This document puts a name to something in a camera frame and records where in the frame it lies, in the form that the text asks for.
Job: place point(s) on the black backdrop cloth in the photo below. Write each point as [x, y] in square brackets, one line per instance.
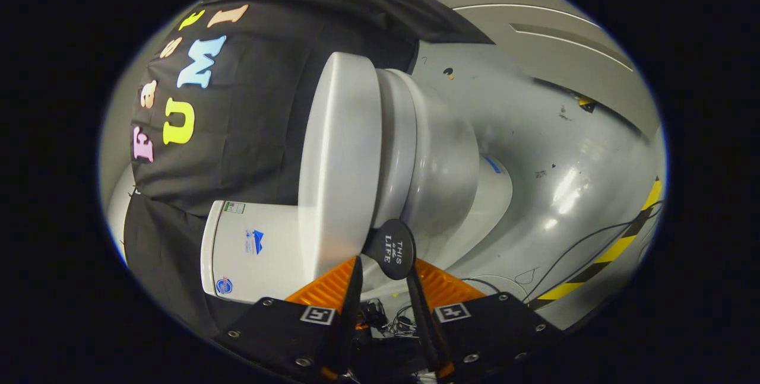
[255, 117]

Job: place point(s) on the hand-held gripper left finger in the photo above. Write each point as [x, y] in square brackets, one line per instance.
[350, 313]

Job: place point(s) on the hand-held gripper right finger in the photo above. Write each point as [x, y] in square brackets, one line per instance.
[423, 324]

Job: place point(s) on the white toilet bowl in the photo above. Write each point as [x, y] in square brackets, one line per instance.
[445, 158]

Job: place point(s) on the white toilet lid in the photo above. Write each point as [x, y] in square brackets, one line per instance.
[338, 158]

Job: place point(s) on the white toilet seat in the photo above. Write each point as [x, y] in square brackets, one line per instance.
[396, 146]

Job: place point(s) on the yellow black hazard tape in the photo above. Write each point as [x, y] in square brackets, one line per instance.
[617, 247]

